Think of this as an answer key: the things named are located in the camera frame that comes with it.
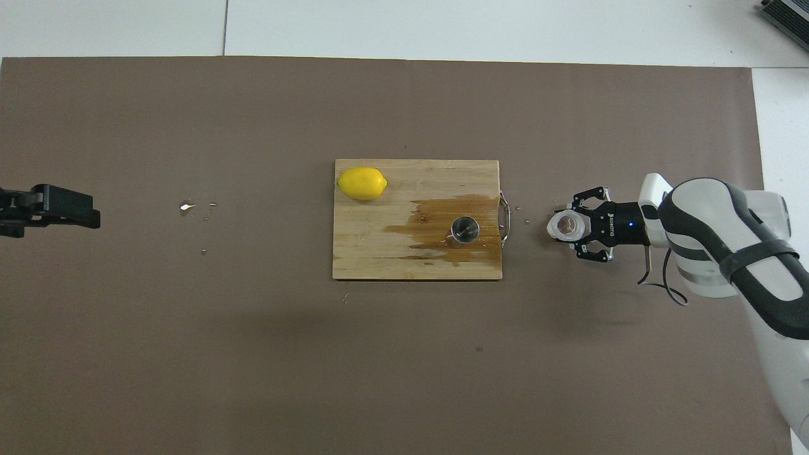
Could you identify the yellow lemon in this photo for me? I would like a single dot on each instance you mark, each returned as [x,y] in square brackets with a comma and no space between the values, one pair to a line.
[361,183]

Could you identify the black ridged device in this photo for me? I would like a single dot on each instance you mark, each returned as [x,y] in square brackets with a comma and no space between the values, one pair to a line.
[790,14]

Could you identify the brown paper table mat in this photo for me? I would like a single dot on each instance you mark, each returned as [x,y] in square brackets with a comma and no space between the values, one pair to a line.
[189,347]

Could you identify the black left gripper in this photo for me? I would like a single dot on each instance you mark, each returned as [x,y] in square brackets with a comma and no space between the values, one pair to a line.
[19,208]

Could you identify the wooden cutting board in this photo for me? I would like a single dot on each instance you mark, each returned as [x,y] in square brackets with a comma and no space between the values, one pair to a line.
[379,253]

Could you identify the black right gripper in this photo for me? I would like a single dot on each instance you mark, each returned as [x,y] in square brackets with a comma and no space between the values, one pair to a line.
[622,224]

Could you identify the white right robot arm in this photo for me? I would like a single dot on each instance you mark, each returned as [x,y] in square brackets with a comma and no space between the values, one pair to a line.
[708,208]

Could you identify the frosted glass cup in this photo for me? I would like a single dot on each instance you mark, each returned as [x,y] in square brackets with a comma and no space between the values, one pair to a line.
[565,225]

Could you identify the steel double jigger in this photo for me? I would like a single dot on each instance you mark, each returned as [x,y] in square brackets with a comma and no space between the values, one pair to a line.
[465,229]

